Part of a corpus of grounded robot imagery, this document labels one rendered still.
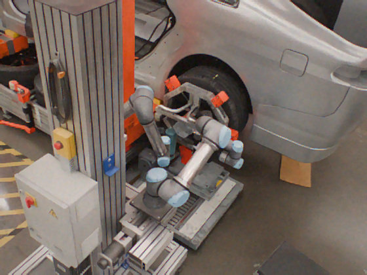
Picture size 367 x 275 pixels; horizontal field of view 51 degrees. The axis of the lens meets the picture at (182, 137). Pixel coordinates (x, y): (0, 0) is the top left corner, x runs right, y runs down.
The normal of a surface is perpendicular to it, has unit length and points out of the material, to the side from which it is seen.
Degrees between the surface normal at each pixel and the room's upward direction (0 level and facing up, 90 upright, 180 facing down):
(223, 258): 0
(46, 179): 0
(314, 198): 0
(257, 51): 90
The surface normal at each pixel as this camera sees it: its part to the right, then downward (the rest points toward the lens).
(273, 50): -0.55, 0.49
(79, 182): 0.08, -0.77
